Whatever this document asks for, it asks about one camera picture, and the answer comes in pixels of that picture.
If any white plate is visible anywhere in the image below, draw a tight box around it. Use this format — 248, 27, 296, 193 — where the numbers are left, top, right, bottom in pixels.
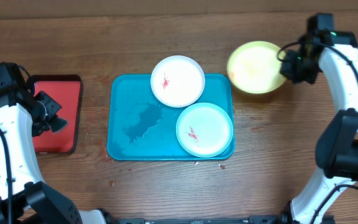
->
150, 55, 205, 108

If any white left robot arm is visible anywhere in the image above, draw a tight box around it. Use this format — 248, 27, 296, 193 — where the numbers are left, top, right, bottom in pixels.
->
0, 87, 114, 224

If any blue plastic tray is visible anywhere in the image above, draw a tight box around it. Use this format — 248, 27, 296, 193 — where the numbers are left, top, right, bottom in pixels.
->
106, 73, 236, 162

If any black tray with red liquid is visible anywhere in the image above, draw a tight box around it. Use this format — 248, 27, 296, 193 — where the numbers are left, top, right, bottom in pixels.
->
27, 75, 83, 153

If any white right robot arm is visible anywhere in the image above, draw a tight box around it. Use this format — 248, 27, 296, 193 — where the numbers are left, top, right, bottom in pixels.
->
277, 30, 358, 223

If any light blue plate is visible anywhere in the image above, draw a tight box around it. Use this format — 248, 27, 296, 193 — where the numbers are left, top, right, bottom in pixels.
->
175, 103, 234, 159

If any yellow plate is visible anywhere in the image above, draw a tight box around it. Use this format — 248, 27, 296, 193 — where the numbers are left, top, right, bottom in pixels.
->
227, 41, 287, 94

